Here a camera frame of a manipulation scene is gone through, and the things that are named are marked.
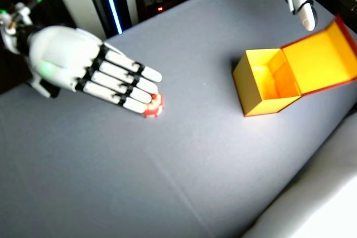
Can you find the grey table cloth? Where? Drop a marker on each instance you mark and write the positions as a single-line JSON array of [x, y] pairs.
[[111, 165]]

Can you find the red and yellow box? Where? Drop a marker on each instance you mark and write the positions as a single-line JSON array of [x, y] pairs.
[[251, 90]]

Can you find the blue light strip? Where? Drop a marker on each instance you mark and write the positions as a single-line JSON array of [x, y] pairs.
[[111, 1]]

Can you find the small red white object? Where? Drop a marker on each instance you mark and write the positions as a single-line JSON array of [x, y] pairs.
[[156, 109]]

